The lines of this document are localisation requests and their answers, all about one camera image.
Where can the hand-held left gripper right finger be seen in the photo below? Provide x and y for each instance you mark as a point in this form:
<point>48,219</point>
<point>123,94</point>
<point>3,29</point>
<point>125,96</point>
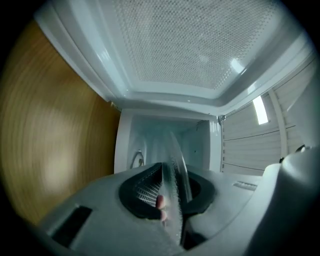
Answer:
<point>225,195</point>

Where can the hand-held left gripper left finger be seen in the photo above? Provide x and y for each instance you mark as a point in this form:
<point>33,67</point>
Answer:
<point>105,200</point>

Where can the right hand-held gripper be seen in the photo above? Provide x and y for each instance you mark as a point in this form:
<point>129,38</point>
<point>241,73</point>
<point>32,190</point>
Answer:
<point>287,190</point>

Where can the white microwave door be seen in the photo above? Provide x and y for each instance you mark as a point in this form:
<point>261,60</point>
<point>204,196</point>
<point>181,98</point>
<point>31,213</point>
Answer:
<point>190,42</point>

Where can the clear glass plate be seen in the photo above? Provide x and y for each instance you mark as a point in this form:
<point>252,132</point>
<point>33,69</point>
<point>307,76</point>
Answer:
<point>176,170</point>

